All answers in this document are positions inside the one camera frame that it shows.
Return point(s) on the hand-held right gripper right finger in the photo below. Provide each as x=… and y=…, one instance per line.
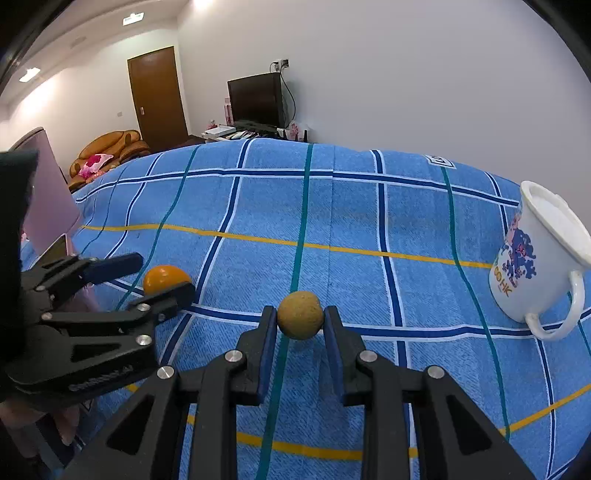
x=333, y=360

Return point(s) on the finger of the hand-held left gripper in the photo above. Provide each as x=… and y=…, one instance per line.
x=120, y=265
x=171, y=300

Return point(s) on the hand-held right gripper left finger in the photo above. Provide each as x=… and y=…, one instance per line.
x=268, y=360

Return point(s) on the orange mandarin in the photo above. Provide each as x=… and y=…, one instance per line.
x=164, y=276

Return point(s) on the small brown round fruit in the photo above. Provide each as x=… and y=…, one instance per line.
x=300, y=316

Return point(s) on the pink floral pillow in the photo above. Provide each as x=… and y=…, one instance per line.
x=94, y=164

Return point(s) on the orange-brown sofa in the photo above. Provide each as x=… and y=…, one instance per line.
x=124, y=141

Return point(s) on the blue plaid blanket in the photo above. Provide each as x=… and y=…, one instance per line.
x=369, y=221

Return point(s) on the recessed ceiling light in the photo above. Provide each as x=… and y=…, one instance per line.
x=30, y=74

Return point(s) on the white television stand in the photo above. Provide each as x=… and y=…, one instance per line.
x=217, y=134

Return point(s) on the white set-top box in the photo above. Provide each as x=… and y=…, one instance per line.
x=218, y=131

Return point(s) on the brown wooden door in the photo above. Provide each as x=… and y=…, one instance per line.
x=157, y=92

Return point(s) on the pink box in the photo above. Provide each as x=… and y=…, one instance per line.
x=228, y=110

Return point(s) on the black television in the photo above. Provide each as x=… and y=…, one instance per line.
x=254, y=99

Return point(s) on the white printed mug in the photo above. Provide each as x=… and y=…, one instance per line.
x=531, y=277

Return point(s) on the rectangular ceiling light fixture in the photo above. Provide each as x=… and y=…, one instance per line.
x=132, y=18

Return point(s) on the wall power socket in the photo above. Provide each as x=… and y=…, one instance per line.
x=281, y=64

